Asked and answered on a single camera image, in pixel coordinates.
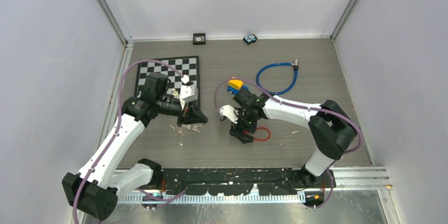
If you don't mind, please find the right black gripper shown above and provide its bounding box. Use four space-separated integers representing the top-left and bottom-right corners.
229 107 257 144

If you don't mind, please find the red cable padlock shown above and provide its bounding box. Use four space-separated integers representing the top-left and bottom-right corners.
243 126 271 142

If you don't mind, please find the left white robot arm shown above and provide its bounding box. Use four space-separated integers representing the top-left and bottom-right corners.
62 73 208 221

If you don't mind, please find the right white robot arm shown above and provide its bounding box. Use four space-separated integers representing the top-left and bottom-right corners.
218 90 359 188

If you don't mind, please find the silver key bunch right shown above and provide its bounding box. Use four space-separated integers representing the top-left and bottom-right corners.
182 125 202 133

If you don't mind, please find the silver key bunch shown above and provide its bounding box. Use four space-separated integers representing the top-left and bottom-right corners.
182 125 202 133
170 125 184 137

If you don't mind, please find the silver key bunch left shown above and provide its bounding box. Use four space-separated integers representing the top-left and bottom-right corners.
170 125 184 137

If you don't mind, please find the blue yellow toy car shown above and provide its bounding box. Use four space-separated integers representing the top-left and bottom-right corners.
227 79 249 95

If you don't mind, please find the black white chessboard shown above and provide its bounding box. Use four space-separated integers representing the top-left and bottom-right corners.
134 55 201 107

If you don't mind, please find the small black square box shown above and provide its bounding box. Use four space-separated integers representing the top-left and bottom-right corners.
192 33 206 45

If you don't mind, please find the small blue toy car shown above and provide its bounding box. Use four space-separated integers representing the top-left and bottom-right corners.
242 34 258 45

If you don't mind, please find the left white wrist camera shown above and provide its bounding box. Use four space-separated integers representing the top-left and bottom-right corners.
179 81 199 102

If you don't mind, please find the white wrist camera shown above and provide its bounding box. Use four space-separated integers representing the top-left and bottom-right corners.
179 81 199 102
219 105 238 124

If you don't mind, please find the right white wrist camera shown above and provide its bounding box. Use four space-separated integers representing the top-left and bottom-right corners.
219 105 238 124

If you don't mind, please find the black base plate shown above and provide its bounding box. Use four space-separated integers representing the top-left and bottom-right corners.
141 167 336 196

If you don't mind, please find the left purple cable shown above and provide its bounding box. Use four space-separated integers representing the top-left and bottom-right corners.
71 59 190 224

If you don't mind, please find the purple cable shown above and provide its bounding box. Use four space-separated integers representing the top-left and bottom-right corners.
71 59 190 224
213 78 366 155

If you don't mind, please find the blue cable lock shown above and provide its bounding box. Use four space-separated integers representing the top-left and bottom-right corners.
255 59 299 96

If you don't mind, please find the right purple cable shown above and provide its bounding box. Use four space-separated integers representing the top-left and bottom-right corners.
213 78 366 155

